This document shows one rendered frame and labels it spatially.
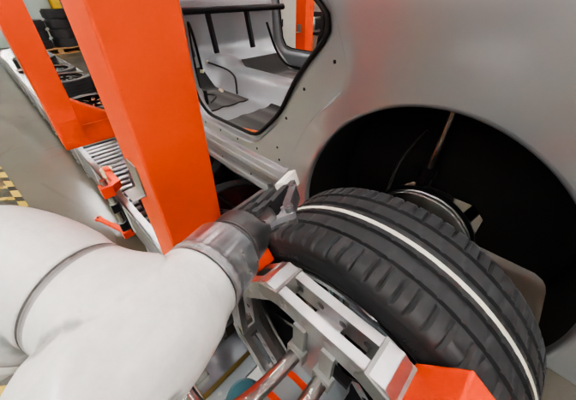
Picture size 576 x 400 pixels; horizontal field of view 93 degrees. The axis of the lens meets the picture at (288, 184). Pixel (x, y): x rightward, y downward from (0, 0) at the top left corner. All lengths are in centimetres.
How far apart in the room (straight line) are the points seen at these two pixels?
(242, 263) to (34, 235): 18
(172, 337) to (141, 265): 7
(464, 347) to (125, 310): 42
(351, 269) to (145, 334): 32
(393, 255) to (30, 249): 45
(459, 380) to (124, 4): 73
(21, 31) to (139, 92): 193
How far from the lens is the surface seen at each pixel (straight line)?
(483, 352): 53
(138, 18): 62
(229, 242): 29
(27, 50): 254
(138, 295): 25
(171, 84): 65
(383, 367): 46
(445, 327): 48
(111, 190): 209
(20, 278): 30
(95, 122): 268
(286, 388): 64
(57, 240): 31
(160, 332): 23
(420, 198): 95
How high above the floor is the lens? 153
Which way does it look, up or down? 36 degrees down
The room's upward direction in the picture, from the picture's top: straight up
